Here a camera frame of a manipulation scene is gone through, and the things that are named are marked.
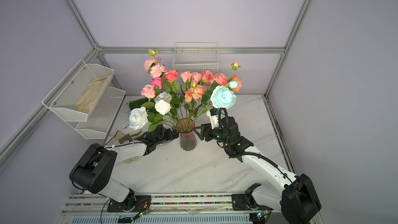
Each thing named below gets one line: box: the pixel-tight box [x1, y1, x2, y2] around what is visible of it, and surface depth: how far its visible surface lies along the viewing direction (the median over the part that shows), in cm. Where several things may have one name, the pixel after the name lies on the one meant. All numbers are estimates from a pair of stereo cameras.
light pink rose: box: [140, 84, 156, 99], surface depth 65 cm
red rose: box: [163, 69, 179, 82], surface depth 70 cm
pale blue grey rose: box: [154, 91, 173, 104], surface depth 66 cm
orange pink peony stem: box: [187, 61, 243, 122], surface depth 61 cm
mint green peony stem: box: [210, 85, 237, 109], surface depth 52 cm
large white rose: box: [129, 106, 149, 131], surface depth 56 cm
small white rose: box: [154, 99, 172, 116], surface depth 54 cm
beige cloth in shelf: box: [73, 74, 112, 114], surface depth 81 cm
